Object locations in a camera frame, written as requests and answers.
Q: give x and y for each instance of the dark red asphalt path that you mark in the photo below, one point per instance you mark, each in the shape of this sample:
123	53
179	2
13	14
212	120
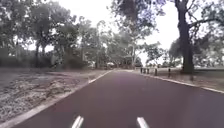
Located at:
133	96

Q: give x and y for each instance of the row of dark bollards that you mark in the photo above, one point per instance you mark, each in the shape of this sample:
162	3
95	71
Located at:
155	71

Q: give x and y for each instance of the wood of trees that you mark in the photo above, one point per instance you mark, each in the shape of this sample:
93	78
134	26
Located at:
66	36

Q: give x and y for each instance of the robot's own part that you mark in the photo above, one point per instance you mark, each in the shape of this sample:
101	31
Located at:
142	122
77	122

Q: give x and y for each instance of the pale concrete kerb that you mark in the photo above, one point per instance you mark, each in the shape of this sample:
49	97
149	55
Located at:
180	81
50	103

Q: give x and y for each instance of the large dark tree trunk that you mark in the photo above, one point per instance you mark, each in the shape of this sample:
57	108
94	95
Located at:
186	43

